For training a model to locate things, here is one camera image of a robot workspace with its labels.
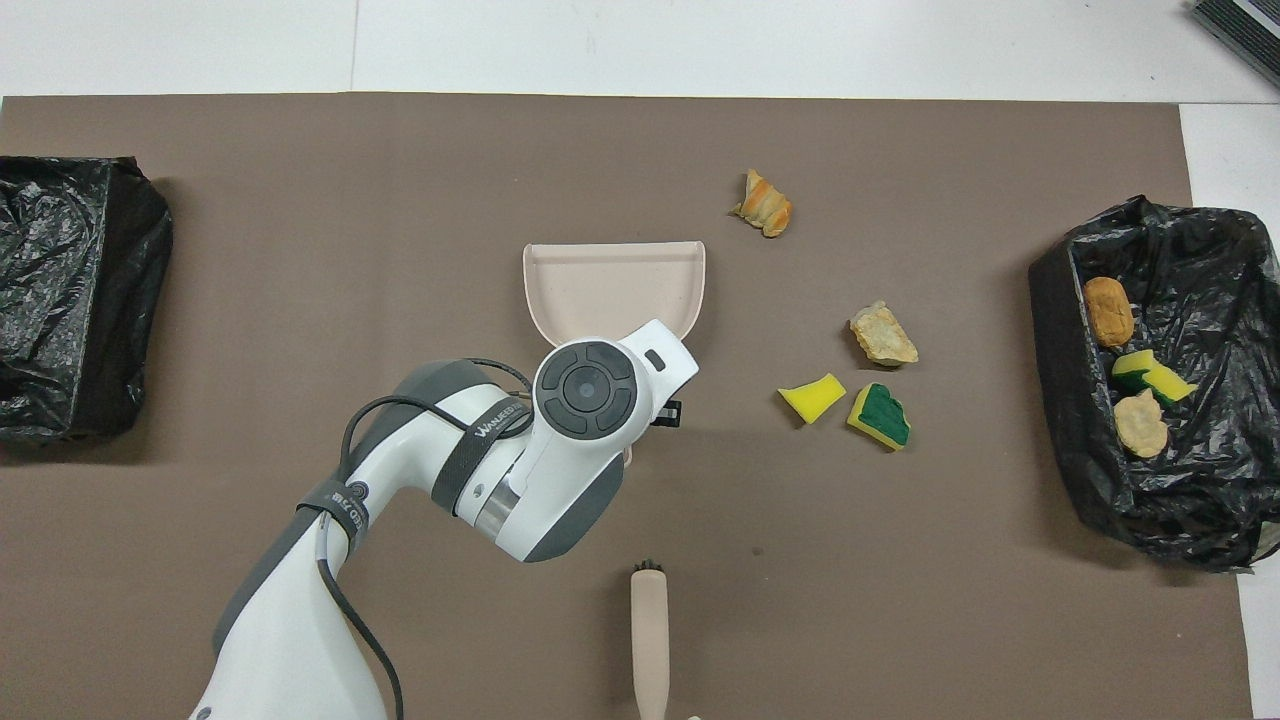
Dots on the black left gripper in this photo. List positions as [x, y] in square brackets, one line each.
[667, 414]

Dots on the beige plastic dustpan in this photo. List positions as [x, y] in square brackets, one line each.
[610, 290]

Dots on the yellow sponge wedge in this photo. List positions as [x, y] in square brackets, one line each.
[812, 398]

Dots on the green and yellow sponge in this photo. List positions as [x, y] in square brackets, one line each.
[880, 415]

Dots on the beige hand brush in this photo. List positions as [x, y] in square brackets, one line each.
[649, 640]

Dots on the pale bread chunk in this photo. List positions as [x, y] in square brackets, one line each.
[882, 338]

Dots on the striped torn croissant piece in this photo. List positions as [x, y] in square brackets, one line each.
[765, 205]

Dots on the oval brown bread roll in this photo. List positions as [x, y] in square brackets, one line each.
[1108, 312]

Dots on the small croissant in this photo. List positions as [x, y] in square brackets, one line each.
[1140, 425]

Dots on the notched yellow sponge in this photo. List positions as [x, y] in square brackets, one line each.
[1155, 378]

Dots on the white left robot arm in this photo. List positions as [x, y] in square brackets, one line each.
[300, 620]

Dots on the black bag lined bin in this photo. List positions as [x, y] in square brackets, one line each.
[1200, 480]
[70, 300]

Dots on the brown table mat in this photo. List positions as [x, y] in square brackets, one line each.
[300, 250]

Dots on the dark ribbed box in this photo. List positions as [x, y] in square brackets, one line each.
[1245, 25]

